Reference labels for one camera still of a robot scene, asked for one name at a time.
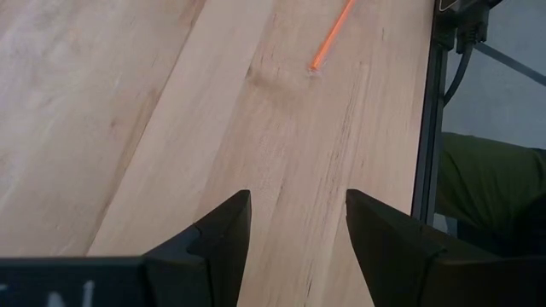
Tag olive green trousers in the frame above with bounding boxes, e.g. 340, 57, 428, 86
433, 131, 546, 258

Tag black aluminium table frame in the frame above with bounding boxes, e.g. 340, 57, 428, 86
410, 0, 450, 226

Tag black bracket cable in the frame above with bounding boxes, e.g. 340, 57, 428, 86
442, 40, 475, 108

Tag orange chopstick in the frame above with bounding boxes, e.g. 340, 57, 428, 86
308, 0, 357, 73

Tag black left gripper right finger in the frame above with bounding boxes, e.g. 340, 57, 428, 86
345, 188, 445, 307

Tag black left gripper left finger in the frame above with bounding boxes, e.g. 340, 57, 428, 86
142, 188, 253, 307

